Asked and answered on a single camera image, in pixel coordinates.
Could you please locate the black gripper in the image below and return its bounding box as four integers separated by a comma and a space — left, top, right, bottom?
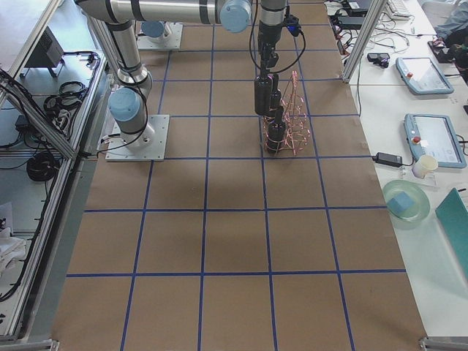
257, 23, 282, 69

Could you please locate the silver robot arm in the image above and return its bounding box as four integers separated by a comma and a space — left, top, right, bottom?
76, 1, 301, 148
140, 21, 173, 38

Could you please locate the white paper cup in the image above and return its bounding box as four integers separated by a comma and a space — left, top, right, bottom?
412, 154, 439, 178

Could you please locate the black power adapter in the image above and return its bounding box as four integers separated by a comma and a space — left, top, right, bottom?
372, 152, 403, 167

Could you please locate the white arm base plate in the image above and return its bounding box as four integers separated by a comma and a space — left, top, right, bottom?
137, 21, 183, 51
105, 115, 170, 162

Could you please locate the green glass bowl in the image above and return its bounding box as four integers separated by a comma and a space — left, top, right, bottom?
382, 180, 431, 223

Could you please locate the dark wine bottle in basket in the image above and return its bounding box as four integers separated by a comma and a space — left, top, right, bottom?
268, 74, 282, 118

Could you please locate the blue foam cube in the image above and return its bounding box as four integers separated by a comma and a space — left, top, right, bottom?
387, 192, 415, 216

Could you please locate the aluminium frame post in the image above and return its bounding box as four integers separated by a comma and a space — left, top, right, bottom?
341, 0, 387, 83

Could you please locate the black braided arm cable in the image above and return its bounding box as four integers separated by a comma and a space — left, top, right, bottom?
249, 14, 307, 74

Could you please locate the blue teach pendant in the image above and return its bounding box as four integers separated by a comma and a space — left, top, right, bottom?
395, 57, 454, 95
403, 113, 467, 169

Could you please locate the copper wire wine basket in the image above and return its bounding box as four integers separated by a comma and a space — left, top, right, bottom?
263, 70, 311, 156

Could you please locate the teal board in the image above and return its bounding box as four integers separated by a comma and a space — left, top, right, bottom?
435, 188, 468, 276

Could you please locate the dark glass wine bottle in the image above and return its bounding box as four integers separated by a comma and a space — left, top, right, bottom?
254, 61, 273, 116

